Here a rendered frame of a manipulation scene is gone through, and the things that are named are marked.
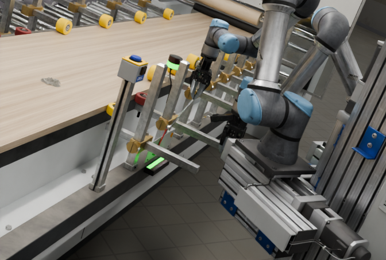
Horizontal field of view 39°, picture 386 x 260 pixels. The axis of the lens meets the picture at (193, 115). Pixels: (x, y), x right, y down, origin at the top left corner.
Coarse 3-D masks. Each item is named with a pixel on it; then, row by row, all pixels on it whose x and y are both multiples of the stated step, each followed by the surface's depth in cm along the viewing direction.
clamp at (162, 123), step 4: (172, 116) 247; (176, 116) 249; (160, 120) 239; (164, 120) 240; (172, 120) 244; (156, 124) 241; (160, 124) 240; (164, 124) 239; (168, 124) 241; (160, 128) 240; (164, 128) 240
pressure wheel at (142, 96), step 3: (138, 93) 250; (141, 93) 251; (144, 93) 252; (135, 96) 249; (138, 96) 246; (141, 96) 247; (144, 96) 248; (135, 99) 248; (138, 99) 246; (141, 99) 246; (144, 99) 246; (138, 102) 247; (141, 102) 246; (144, 102) 246; (141, 105) 250; (138, 114) 252; (138, 117) 253
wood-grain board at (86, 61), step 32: (96, 32) 324; (128, 32) 348; (160, 32) 377; (192, 32) 411; (0, 64) 229; (32, 64) 241; (64, 64) 254; (96, 64) 270; (0, 96) 200; (32, 96) 210; (64, 96) 220; (96, 96) 231; (0, 128) 179; (32, 128) 186
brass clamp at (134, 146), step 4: (148, 136) 228; (152, 136) 229; (132, 140) 220; (144, 140) 223; (148, 140) 225; (128, 144) 219; (132, 144) 218; (136, 144) 218; (140, 144) 219; (144, 144) 223; (128, 148) 219; (132, 148) 218; (136, 148) 218; (140, 148) 219; (132, 152) 219; (136, 152) 220
